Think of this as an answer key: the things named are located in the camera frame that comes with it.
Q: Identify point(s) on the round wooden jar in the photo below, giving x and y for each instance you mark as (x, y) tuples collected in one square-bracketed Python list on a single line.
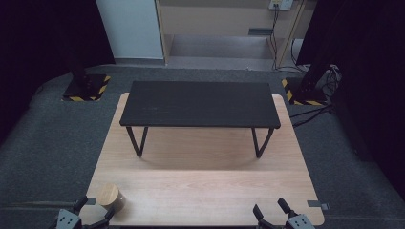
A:
[(108, 195)]

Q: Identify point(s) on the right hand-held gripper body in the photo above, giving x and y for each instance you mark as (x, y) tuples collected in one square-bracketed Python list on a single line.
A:
[(299, 222)]

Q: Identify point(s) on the stand base with striped tape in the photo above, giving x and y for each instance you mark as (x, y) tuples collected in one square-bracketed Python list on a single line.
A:
[(84, 89), (304, 93)]

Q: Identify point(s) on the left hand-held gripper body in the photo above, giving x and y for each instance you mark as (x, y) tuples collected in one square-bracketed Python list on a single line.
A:
[(67, 220)]

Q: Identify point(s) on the wall power socket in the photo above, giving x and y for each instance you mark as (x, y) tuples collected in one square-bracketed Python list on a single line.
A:
[(281, 4)]

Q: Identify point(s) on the dark curtain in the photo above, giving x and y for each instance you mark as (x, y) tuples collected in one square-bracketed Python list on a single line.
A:
[(366, 79), (44, 47)]

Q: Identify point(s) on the white panel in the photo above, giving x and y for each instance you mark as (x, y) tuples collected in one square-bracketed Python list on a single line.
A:
[(132, 28)]

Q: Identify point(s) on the grey tape strip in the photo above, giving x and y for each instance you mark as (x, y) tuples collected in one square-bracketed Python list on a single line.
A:
[(90, 201), (316, 204)]

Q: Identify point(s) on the grey label on cabinet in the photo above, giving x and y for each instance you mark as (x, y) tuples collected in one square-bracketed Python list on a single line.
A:
[(260, 31)]

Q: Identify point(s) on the black shelf riser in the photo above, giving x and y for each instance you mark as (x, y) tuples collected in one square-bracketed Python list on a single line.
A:
[(200, 103)]

